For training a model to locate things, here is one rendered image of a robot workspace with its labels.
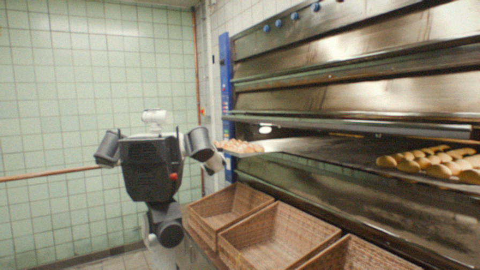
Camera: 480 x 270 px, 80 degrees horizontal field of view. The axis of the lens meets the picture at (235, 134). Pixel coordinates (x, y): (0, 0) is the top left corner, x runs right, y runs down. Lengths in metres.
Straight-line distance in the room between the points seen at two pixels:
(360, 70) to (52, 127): 2.64
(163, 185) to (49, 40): 2.19
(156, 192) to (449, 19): 1.31
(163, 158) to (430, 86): 1.09
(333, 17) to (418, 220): 1.03
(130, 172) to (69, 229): 2.08
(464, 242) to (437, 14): 0.83
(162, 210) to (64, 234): 2.06
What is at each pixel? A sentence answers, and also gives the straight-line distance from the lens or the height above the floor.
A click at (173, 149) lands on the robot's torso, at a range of 1.35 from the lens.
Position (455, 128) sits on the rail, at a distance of 1.13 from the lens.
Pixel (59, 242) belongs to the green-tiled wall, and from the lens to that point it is 3.39.
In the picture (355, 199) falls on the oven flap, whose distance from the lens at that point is 1.60.
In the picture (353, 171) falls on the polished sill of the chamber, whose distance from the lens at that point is 1.56.
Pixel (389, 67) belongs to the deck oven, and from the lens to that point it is 1.42.
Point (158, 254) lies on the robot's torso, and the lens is 1.58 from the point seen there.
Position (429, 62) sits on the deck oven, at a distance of 1.33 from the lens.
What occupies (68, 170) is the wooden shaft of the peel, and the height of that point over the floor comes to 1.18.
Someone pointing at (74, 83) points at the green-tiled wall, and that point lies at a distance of 3.14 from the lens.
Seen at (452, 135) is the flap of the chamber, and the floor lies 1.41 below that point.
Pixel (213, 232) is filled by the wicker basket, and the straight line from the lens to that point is 1.97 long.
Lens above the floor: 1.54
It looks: 6 degrees down
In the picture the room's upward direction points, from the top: 2 degrees counter-clockwise
